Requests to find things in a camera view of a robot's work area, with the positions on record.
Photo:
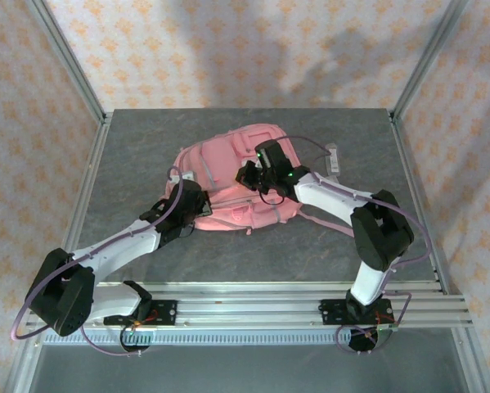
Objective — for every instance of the pink school backpack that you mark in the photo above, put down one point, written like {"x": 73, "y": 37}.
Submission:
{"x": 232, "y": 209}

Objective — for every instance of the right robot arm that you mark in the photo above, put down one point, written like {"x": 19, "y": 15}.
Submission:
{"x": 375, "y": 233}

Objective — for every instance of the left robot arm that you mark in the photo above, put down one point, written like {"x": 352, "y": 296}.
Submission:
{"x": 113, "y": 254}

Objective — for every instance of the clear plastic pen case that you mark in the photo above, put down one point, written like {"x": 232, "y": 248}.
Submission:
{"x": 333, "y": 159}

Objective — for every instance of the orange patterned backdrop cloth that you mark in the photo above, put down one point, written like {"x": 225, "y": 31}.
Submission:
{"x": 269, "y": 49}

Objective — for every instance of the wide aluminium base beam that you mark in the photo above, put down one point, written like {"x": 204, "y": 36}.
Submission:
{"x": 248, "y": 311}

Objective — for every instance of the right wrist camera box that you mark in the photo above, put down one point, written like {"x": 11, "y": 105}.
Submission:
{"x": 260, "y": 163}

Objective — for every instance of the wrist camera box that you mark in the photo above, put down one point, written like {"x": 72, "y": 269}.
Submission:
{"x": 187, "y": 176}
{"x": 260, "y": 163}

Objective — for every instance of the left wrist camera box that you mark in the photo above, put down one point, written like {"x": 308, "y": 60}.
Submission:
{"x": 187, "y": 176}

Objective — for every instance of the aluminium side rail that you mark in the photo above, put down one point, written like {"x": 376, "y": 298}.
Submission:
{"x": 81, "y": 196}
{"x": 408, "y": 163}

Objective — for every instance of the aluminium frame post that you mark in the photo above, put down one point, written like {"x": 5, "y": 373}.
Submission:
{"x": 428, "y": 61}
{"x": 64, "y": 61}

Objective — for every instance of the aluminium frame leg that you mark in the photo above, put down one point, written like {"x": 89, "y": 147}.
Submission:
{"x": 473, "y": 364}
{"x": 21, "y": 364}

